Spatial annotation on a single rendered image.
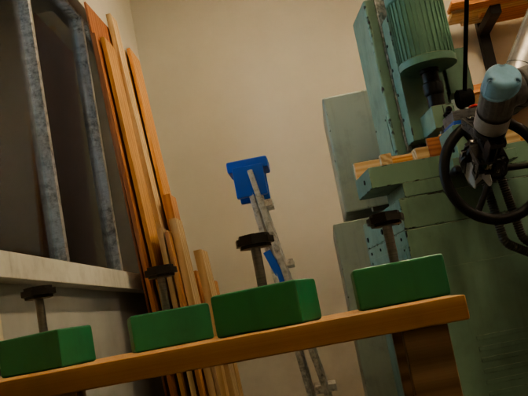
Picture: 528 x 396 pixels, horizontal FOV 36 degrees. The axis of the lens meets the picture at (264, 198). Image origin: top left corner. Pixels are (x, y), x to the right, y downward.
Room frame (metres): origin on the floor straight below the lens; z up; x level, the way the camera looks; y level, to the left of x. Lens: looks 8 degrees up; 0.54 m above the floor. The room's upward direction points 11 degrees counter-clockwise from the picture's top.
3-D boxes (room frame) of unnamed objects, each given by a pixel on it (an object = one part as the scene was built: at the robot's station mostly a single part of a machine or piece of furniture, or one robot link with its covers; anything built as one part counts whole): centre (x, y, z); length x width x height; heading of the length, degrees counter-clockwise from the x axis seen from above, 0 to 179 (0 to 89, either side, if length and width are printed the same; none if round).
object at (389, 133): (2.70, -0.55, 1.16); 0.22 x 0.22 x 0.72; 5
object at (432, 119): (2.43, -0.57, 1.03); 0.14 x 0.07 x 0.09; 5
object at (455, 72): (2.64, -0.71, 1.23); 0.09 x 0.08 x 0.15; 5
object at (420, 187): (2.35, -0.58, 0.82); 0.40 x 0.21 x 0.04; 95
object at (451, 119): (2.22, -0.61, 0.99); 0.13 x 0.11 x 0.06; 95
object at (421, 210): (2.54, -0.56, 0.76); 0.57 x 0.45 x 0.09; 5
